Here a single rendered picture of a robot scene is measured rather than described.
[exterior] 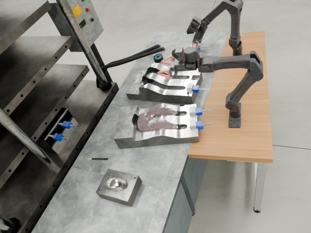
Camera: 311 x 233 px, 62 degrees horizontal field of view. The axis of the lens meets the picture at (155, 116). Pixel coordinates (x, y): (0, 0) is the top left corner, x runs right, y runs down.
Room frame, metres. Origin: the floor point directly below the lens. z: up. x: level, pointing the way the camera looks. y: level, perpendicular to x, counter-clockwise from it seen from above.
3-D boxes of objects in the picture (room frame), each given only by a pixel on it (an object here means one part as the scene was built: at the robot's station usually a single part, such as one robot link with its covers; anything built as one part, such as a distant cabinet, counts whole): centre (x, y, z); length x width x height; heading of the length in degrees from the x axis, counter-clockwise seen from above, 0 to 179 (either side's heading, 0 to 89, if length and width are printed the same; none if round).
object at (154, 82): (1.42, -0.14, 0.92); 0.35 x 0.16 x 0.09; 54
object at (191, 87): (1.22, -0.32, 0.89); 0.13 x 0.05 x 0.05; 54
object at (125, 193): (0.77, 0.32, 0.84); 0.20 x 0.15 x 0.07; 54
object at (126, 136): (1.09, 0.01, 0.86); 0.50 x 0.26 x 0.11; 71
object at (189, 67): (1.08, -0.27, 1.21); 0.07 x 0.06 x 0.07; 62
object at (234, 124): (0.99, -0.46, 0.84); 0.20 x 0.07 x 0.08; 152
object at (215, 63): (0.99, -0.45, 1.17); 0.30 x 0.09 x 0.12; 62
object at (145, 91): (1.43, -0.14, 0.87); 0.50 x 0.26 x 0.14; 54
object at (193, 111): (1.06, -0.27, 0.86); 0.13 x 0.05 x 0.05; 71
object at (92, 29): (2.02, 0.30, 0.74); 0.30 x 0.22 x 1.47; 144
